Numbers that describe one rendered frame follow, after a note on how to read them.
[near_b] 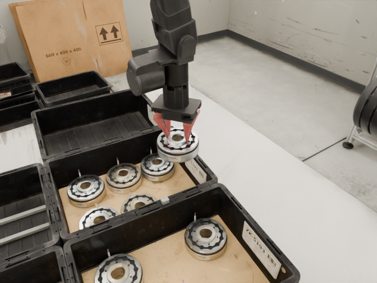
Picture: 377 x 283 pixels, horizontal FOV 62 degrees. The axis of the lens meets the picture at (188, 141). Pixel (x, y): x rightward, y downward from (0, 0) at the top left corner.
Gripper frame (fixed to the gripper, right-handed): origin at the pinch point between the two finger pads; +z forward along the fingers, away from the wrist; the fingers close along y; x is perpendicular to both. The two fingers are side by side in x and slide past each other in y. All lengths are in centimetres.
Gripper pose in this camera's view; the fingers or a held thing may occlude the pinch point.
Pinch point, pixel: (177, 136)
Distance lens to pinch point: 76.7
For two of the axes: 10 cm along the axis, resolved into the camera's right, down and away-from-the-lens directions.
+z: 0.2, 8.0, 6.1
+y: 9.4, 1.9, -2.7
